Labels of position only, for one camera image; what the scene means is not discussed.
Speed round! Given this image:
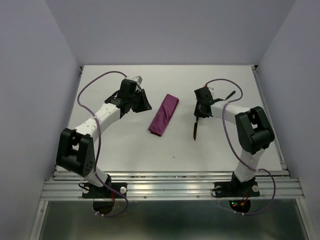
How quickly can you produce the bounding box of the purple cloth napkin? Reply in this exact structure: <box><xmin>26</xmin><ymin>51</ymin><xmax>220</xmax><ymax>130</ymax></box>
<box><xmin>148</xmin><ymin>94</ymin><xmax>180</xmax><ymax>137</ymax></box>

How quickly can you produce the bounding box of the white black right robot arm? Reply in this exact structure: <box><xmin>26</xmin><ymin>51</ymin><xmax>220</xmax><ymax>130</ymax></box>
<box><xmin>193</xmin><ymin>87</ymin><xmax>275</xmax><ymax>198</ymax></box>

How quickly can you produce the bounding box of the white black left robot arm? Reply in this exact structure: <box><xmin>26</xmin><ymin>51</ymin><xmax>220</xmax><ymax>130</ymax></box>
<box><xmin>56</xmin><ymin>76</ymin><xmax>152</xmax><ymax>199</ymax></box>

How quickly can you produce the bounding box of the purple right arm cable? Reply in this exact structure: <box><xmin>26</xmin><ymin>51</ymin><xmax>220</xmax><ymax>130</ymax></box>
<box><xmin>203</xmin><ymin>78</ymin><xmax>277</xmax><ymax>217</ymax></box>

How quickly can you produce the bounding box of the aluminium left side rail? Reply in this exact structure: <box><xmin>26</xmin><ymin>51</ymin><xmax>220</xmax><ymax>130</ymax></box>
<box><xmin>47</xmin><ymin>64</ymin><xmax>82</xmax><ymax>179</ymax></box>

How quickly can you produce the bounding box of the aluminium rail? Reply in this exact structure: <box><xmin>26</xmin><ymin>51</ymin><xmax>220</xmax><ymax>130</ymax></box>
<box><xmin>47</xmin><ymin>64</ymin><xmax>82</xmax><ymax>179</ymax></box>
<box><xmin>251</xmin><ymin>65</ymin><xmax>291</xmax><ymax>177</ymax></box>

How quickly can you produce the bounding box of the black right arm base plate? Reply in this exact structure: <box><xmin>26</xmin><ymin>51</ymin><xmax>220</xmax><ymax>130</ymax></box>
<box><xmin>211</xmin><ymin>181</ymin><xmax>260</xmax><ymax>198</ymax></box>

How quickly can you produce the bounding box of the aluminium front rail frame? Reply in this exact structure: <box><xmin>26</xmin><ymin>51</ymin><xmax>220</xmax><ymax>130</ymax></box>
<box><xmin>40</xmin><ymin>169</ymin><xmax>305</xmax><ymax>201</ymax></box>

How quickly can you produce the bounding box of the aluminium right side rail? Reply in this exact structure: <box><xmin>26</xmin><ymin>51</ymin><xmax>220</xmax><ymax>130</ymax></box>
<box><xmin>251</xmin><ymin>65</ymin><xmax>291</xmax><ymax>177</ymax></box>

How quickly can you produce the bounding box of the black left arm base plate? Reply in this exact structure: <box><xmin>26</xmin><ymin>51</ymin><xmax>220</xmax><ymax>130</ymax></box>
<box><xmin>81</xmin><ymin>182</ymin><xmax>128</xmax><ymax>199</ymax></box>

